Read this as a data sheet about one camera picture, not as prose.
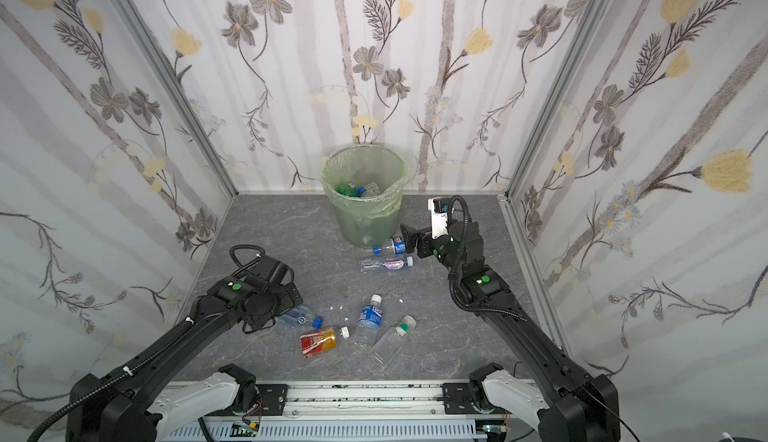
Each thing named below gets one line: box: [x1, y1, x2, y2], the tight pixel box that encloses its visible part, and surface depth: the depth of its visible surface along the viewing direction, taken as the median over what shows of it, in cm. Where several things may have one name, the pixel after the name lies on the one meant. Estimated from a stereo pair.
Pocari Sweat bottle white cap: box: [354, 293, 383, 349], surface depth 85 cm
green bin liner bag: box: [319, 144, 410, 243], surface depth 97 cm
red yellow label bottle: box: [300, 327, 337, 357], surface depth 80 cm
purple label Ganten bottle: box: [359, 256, 414, 274], surface depth 97 cm
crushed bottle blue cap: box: [275, 305, 325, 329], surface depth 85 cm
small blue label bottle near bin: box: [373, 237, 406, 255], surface depth 103 cm
